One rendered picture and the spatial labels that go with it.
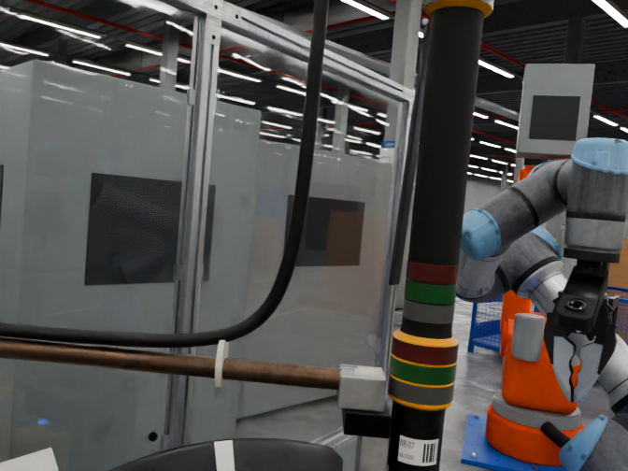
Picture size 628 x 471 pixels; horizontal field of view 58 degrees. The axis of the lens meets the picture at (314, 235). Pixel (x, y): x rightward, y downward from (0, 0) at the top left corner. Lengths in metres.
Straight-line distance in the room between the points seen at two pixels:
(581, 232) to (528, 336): 3.37
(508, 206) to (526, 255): 0.38
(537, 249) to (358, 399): 0.94
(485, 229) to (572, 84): 3.54
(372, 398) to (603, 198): 0.54
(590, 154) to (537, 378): 3.54
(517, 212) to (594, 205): 0.11
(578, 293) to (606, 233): 0.09
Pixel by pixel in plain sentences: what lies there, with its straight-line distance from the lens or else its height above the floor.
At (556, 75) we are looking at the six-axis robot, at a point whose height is 2.69.
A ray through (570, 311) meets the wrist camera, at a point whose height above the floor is 1.56.
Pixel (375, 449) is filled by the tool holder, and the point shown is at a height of 1.51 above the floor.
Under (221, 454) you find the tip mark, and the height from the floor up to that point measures 1.42.
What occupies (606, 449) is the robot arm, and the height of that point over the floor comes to 1.29.
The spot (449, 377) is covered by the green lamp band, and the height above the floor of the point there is 1.56.
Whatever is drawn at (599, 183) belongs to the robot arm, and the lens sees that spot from 0.85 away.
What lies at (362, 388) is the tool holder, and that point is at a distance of 0.38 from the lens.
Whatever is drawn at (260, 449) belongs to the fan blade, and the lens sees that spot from 0.58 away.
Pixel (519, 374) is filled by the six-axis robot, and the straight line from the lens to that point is 4.33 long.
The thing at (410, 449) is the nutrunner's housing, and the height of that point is 1.51.
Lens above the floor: 1.66
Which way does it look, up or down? 3 degrees down
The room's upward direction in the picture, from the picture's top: 5 degrees clockwise
